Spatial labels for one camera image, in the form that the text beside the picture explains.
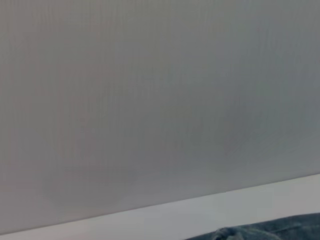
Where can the blue denim shorts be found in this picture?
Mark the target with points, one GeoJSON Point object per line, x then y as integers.
{"type": "Point", "coordinates": [275, 228]}

